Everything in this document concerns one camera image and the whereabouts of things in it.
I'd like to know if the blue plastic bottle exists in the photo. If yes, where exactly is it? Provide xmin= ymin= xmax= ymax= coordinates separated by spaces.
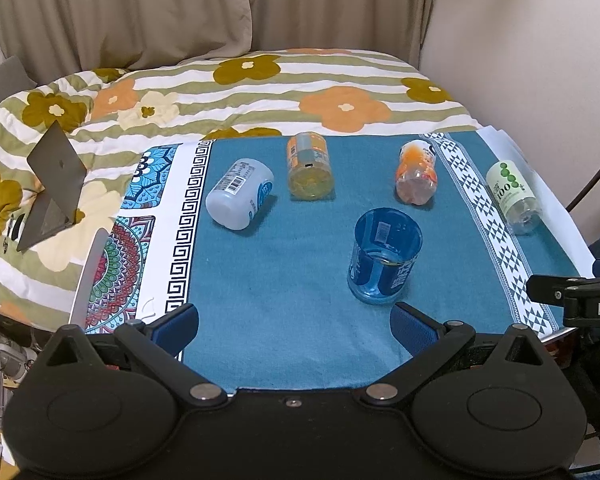
xmin=347 ymin=207 xmax=424 ymax=305

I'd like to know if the yellow-orange plastic bottle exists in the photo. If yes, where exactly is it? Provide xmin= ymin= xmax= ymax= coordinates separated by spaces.
xmin=286 ymin=132 xmax=335 ymax=199

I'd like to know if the floral striped blanket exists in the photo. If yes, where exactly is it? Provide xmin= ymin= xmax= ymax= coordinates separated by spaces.
xmin=0 ymin=49 xmax=486 ymax=332

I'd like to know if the green-label clear bottle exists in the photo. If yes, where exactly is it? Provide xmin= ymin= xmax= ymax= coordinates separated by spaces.
xmin=486 ymin=160 xmax=540 ymax=236

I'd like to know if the beige draped cloth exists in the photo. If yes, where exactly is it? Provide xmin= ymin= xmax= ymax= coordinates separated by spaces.
xmin=0 ymin=0 xmax=254 ymax=86

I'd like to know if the grey cushion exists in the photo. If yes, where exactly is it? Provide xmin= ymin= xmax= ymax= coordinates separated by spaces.
xmin=0 ymin=55 xmax=39 ymax=128

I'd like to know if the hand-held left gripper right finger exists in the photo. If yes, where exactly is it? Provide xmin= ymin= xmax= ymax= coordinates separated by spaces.
xmin=364 ymin=302 xmax=557 ymax=405

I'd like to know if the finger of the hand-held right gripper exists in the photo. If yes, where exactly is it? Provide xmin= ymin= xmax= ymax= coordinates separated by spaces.
xmin=526 ymin=274 xmax=587 ymax=307

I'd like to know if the teal patterned cloth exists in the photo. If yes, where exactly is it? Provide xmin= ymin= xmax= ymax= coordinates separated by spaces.
xmin=82 ymin=132 xmax=583 ymax=394

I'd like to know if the grey appliance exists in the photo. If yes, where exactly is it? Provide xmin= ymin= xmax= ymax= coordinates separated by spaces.
xmin=0 ymin=332 xmax=40 ymax=386

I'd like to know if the beige curtain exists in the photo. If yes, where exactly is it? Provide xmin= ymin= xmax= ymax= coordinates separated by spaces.
xmin=235 ymin=0 xmax=435 ymax=68

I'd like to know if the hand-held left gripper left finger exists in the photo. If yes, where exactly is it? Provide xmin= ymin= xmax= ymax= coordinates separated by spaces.
xmin=44 ymin=303 xmax=227 ymax=406

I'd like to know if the grey laptop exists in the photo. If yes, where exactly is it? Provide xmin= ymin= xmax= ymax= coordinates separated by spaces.
xmin=16 ymin=121 xmax=88 ymax=253

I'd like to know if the white plastic bottle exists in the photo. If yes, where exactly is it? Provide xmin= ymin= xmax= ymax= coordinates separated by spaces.
xmin=205 ymin=158 xmax=275 ymax=231

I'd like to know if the orange clear plastic bottle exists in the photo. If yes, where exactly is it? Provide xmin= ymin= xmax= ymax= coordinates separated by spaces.
xmin=395 ymin=140 xmax=439 ymax=207

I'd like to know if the black cable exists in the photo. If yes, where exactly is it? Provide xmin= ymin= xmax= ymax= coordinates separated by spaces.
xmin=564 ymin=141 xmax=600 ymax=212

